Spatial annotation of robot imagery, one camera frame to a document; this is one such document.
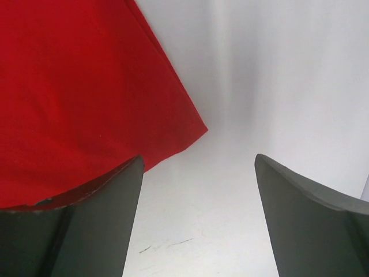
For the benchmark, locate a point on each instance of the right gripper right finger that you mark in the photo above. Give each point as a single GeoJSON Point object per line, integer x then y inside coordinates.
{"type": "Point", "coordinates": [314, 230]}

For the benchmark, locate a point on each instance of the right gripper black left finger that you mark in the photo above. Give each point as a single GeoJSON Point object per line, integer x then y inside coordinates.
{"type": "Point", "coordinates": [83, 232]}

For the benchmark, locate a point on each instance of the red t shirt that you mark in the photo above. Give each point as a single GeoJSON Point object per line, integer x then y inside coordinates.
{"type": "Point", "coordinates": [85, 86]}

